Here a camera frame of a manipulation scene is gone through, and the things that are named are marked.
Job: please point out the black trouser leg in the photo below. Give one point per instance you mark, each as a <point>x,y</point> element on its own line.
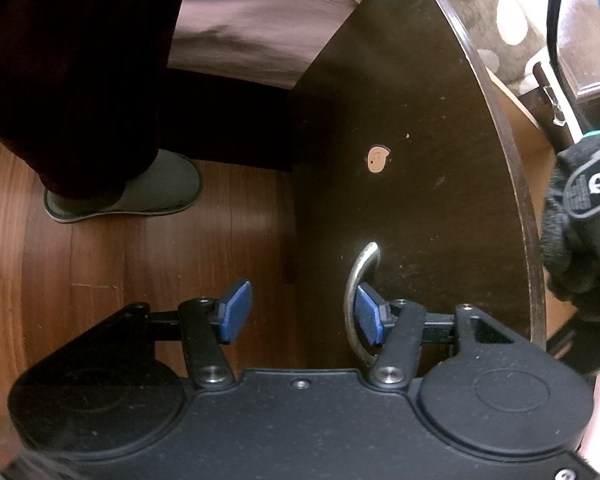
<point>79,90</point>

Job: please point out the black gloved hand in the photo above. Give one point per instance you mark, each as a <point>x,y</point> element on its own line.
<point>570,243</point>

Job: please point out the grey slipper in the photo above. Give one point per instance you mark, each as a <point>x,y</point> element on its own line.
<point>171,184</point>

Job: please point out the dark top drawer metal handle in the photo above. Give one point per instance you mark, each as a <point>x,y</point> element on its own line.
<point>403,143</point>

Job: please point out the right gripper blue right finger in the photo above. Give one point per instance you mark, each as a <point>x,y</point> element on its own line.
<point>395,328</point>

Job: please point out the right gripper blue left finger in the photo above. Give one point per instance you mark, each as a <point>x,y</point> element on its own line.
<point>207,324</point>

